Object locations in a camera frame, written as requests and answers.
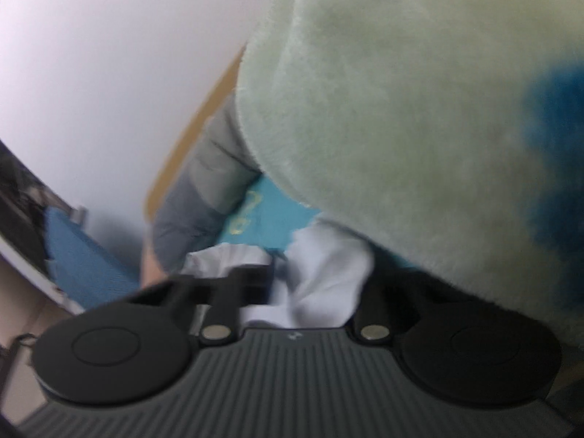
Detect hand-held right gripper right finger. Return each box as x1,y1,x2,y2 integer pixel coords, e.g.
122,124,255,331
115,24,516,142
350,280,432,345

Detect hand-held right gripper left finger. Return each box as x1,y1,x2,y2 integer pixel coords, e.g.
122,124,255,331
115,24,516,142
124,264,276,344

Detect white cloth garment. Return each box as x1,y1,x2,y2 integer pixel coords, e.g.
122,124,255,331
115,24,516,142
182,220,377,330

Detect pale green fluffy sweater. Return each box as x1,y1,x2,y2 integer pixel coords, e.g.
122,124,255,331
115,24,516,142
235,0,584,352

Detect teal cloth yellow print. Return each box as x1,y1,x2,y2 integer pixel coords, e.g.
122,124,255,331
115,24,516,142
214,176,326,256

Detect grey padded jacket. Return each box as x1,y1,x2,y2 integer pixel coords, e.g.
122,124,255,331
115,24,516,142
150,91,264,275

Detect blue knitted cloth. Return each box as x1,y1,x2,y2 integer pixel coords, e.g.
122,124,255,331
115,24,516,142
43,204,143,312

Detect wooden board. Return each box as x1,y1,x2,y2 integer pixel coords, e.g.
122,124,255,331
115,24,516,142
143,43,249,225

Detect dark framed panel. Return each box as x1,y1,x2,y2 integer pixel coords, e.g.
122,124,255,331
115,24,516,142
0,141,62,289

